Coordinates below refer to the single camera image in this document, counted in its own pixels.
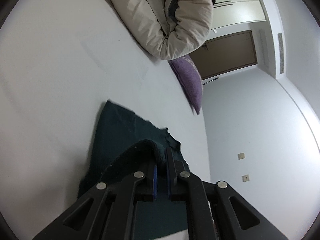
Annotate dark green knit sweater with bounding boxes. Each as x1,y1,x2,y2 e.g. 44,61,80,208
78,101,189,239

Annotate purple cushion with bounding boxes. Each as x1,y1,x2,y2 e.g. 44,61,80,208
168,55,203,115

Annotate brown door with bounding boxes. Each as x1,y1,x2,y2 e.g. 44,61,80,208
189,30,257,80

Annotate white bed sheet mattress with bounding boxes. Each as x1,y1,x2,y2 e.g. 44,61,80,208
1,0,210,239

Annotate ceiling air vent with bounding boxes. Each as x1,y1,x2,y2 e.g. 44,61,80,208
278,33,285,74

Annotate rolled beige duvet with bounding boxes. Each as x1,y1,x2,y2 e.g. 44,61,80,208
110,0,216,60

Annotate white wardrobe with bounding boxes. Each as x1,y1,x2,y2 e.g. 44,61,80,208
211,0,266,29

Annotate beige wall socket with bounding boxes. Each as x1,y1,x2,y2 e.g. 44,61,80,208
242,174,249,182

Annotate beige wall switch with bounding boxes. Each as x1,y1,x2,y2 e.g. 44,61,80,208
238,153,245,160

